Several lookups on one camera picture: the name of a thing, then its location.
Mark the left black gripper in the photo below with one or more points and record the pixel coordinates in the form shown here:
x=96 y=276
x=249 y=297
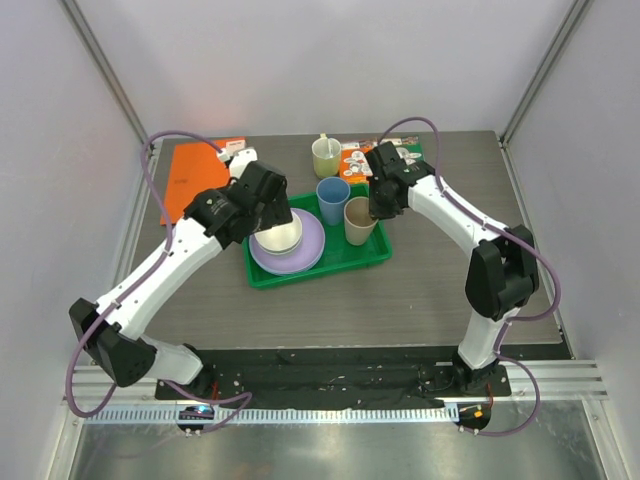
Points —
x=277 y=212

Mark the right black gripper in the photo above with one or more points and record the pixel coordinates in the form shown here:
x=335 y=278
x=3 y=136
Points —
x=383 y=201

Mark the white bowl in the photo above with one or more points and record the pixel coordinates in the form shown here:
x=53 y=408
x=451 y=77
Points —
x=281 y=239

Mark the beige cup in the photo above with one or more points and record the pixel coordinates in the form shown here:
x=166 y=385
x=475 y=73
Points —
x=358 y=222

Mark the blue cup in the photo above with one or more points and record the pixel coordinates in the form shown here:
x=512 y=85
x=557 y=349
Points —
x=332 y=195

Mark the purple plate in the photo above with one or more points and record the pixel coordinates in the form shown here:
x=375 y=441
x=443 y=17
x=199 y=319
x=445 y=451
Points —
x=302 y=258

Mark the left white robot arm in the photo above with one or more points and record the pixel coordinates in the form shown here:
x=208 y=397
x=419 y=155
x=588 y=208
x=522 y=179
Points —
x=114 y=325

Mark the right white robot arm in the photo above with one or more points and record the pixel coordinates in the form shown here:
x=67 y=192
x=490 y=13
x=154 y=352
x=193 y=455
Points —
x=502 y=275

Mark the green plastic bin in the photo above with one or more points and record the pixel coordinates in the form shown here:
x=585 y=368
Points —
x=338 y=256

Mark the orange book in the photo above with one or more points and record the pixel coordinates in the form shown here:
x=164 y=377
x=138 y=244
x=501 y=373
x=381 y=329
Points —
x=353 y=167

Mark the green book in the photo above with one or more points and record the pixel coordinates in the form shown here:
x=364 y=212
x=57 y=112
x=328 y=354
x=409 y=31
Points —
x=409 y=149

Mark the green cup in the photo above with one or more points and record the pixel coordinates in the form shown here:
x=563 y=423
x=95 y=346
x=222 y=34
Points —
x=324 y=167

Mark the orange folder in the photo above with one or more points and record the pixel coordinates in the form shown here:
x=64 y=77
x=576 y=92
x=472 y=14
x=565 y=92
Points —
x=195 y=167

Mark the white spoon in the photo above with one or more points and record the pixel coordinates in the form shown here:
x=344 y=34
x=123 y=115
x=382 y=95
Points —
x=328 y=147

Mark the white slotted cable duct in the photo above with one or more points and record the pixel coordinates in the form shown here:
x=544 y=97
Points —
x=185 y=414

